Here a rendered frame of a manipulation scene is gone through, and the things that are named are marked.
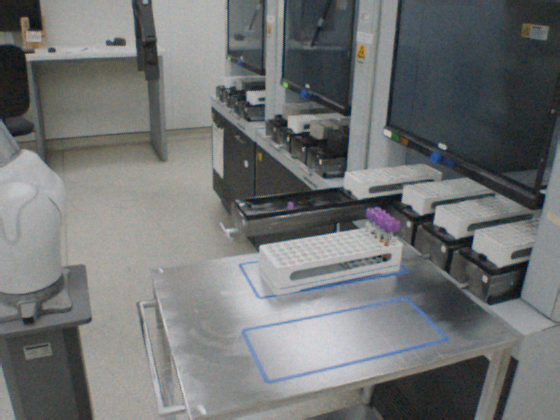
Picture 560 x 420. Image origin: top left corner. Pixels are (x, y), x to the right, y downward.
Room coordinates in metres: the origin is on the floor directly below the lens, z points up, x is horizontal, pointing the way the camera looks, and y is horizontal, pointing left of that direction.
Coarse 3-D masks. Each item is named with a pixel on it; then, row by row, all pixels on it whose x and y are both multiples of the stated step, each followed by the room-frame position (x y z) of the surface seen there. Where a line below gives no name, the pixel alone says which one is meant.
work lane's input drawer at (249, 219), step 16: (304, 192) 1.44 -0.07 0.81; (320, 192) 1.47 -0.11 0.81; (336, 192) 1.48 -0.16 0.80; (240, 208) 1.31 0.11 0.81; (256, 208) 1.34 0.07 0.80; (272, 208) 1.34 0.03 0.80; (304, 208) 1.33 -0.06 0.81; (320, 208) 1.35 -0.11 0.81; (336, 208) 1.36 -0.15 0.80; (352, 208) 1.37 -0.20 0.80; (384, 208) 1.42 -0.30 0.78; (240, 224) 1.29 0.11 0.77; (256, 224) 1.26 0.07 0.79; (272, 224) 1.28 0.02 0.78; (288, 224) 1.30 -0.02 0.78; (304, 224) 1.32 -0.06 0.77; (320, 224) 1.34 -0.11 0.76
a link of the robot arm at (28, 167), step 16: (0, 128) 1.17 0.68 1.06; (0, 144) 1.15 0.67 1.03; (16, 144) 1.19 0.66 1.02; (0, 160) 1.14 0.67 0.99; (16, 160) 1.15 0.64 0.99; (32, 160) 1.18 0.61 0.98; (0, 176) 1.12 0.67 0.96; (16, 176) 1.13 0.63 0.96; (32, 176) 1.15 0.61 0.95; (48, 176) 1.19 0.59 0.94; (48, 192) 1.15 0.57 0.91; (64, 192) 1.24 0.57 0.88; (64, 208) 1.18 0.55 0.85
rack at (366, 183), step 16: (352, 176) 1.46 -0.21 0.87; (368, 176) 1.48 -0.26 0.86; (384, 176) 1.47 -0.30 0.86; (400, 176) 1.48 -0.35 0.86; (416, 176) 1.48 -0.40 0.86; (432, 176) 1.50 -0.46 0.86; (352, 192) 1.44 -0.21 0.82; (368, 192) 1.41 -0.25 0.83; (384, 192) 1.44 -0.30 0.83; (400, 192) 1.46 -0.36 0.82
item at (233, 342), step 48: (192, 288) 0.89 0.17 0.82; (240, 288) 0.90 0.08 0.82; (336, 288) 0.91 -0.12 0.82; (384, 288) 0.92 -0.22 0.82; (432, 288) 0.92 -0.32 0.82; (144, 336) 0.78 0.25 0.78; (192, 336) 0.74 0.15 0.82; (240, 336) 0.74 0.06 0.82; (288, 336) 0.75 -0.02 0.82; (336, 336) 0.75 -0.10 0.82; (384, 336) 0.75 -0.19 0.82; (432, 336) 0.76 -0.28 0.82; (480, 336) 0.76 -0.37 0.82; (192, 384) 0.62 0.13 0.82; (240, 384) 0.62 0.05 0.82; (288, 384) 0.63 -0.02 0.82; (336, 384) 0.63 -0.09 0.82
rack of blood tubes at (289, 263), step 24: (312, 240) 1.00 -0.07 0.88; (336, 240) 1.01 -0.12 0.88; (360, 240) 1.02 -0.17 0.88; (264, 264) 0.93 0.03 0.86; (288, 264) 0.89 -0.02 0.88; (312, 264) 0.91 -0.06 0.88; (336, 264) 1.00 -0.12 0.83; (360, 264) 0.99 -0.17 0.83; (384, 264) 0.98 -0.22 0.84; (288, 288) 0.89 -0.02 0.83
